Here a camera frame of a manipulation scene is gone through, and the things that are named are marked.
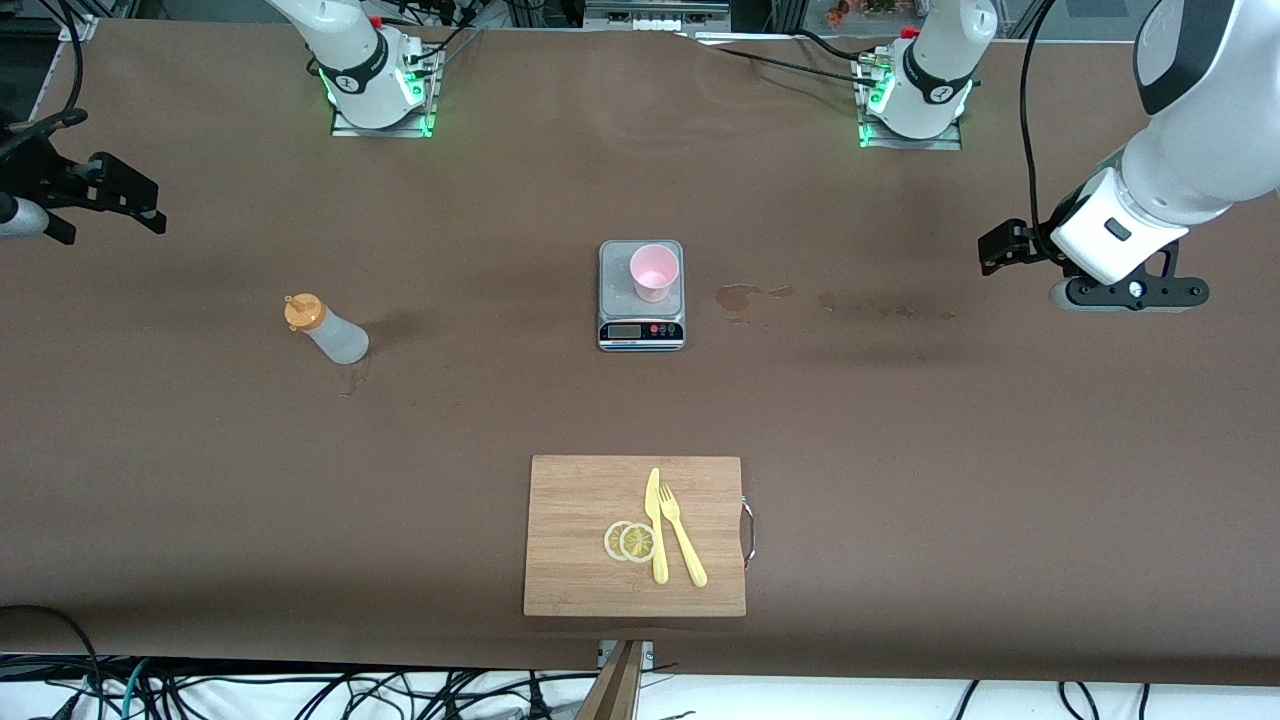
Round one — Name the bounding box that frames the black cable on table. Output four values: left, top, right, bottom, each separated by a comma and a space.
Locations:
690, 32, 891, 91

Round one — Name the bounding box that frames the brown table cover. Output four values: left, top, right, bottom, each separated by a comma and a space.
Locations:
0, 18, 1280, 687

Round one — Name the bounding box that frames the grey power strip box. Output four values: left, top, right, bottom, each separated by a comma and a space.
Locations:
585, 0, 731, 33

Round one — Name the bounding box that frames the yellow plastic fork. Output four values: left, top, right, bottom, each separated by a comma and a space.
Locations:
658, 484, 709, 589

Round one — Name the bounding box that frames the wooden cutting board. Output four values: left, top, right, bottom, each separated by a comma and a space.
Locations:
523, 455, 748, 618

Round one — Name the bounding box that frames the teal floor cable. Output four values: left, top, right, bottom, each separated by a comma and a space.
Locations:
120, 658, 153, 720

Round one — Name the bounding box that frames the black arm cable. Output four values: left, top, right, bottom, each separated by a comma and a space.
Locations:
55, 0, 89, 123
1018, 0, 1066, 263

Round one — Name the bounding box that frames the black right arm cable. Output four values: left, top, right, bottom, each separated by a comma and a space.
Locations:
55, 0, 89, 123

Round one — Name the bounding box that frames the silver digital kitchen scale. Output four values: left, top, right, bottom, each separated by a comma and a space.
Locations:
597, 239, 687, 353

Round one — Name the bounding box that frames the translucent sauce bottle orange cap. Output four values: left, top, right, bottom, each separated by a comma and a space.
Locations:
283, 293, 370, 366

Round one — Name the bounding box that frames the pink plastic cup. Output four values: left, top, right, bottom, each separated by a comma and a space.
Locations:
629, 243, 683, 303

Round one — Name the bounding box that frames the yellow plastic knife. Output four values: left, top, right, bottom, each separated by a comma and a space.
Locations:
644, 467, 670, 585

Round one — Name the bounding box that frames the wooden post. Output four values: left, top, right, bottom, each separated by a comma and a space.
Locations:
575, 640, 646, 720

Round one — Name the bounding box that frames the black looped floor cable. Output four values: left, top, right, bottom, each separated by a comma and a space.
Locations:
0, 604, 103, 720

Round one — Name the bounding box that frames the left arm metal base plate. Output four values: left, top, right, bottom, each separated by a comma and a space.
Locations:
855, 50, 966, 151

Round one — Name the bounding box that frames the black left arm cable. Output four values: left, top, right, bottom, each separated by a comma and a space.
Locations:
1018, 0, 1066, 263

